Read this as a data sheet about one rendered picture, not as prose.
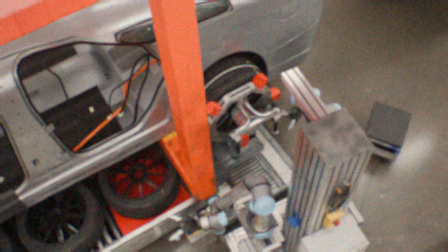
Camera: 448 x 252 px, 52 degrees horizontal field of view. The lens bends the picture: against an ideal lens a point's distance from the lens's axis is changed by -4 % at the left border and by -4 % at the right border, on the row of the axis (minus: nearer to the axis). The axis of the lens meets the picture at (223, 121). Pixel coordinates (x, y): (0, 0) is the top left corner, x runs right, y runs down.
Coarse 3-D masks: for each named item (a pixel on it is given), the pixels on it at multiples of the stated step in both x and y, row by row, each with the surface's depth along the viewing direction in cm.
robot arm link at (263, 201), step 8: (256, 184) 264; (264, 184) 264; (256, 192) 262; (264, 192) 261; (256, 200) 260; (264, 200) 258; (272, 200) 260; (256, 208) 260; (264, 208) 260; (272, 208) 261; (256, 216) 279; (264, 216) 274; (256, 224) 289; (264, 224) 285; (256, 232) 294; (264, 232) 291
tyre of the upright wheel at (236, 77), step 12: (228, 60) 355; (240, 60) 359; (204, 72) 352; (216, 72) 348; (228, 72) 347; (240, 72) 348; (252, 72) 352; (204, 84) 348; (216, 84) 344; (228, 84) 341; (240, 84) 348; (216, 96) 342; (228, 132) 389
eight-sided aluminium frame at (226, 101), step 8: (240, 88) 346; (248, 88) 347; (256, 88) 347; (264, 88) 358; (232, 96) 345; (240, 96) 343; (224, 104) 342; (224, 112) 346; (264, 112) 380; (208, 120) 350; (216, 120) 348; (216, 136) 365; (224, 136) 375
